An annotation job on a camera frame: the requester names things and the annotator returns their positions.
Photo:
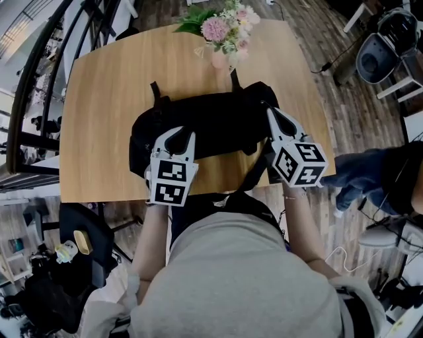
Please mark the black metal railing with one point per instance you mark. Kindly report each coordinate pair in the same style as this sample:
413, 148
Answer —
23, 99

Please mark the person's grey sweatshirt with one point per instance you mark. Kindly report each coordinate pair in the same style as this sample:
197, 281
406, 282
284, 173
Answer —
238, 290

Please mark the black duffel bag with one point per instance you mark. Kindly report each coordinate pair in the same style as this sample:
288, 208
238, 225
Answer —
215, 122

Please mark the yellow flat case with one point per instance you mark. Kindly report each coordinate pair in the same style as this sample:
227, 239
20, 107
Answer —
82, 241

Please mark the black office chair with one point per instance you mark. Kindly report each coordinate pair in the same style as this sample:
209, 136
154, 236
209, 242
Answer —
79, 284

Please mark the wooden table with white legs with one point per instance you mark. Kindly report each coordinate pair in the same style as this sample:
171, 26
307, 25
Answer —
105, 115

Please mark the person's left forearm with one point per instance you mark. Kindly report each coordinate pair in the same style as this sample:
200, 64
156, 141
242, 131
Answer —
150, 247

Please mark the pink vase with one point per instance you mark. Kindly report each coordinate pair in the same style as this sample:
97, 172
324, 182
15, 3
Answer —
218, 60

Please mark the person's right forearm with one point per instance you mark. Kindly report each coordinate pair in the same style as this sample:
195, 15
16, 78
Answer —
304, 234

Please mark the pink and green flower bouquet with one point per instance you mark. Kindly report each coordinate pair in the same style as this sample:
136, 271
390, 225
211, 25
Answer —
218, 28

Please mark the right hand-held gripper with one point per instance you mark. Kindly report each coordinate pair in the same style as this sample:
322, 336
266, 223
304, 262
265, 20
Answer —
297, 161

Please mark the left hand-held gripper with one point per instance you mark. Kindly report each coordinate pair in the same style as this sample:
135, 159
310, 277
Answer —
170, 185

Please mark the person's black trousers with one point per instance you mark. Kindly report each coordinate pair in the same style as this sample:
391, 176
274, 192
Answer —
238, 206

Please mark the grey round shell chair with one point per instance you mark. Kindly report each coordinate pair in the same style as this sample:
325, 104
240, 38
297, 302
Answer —
376, 59

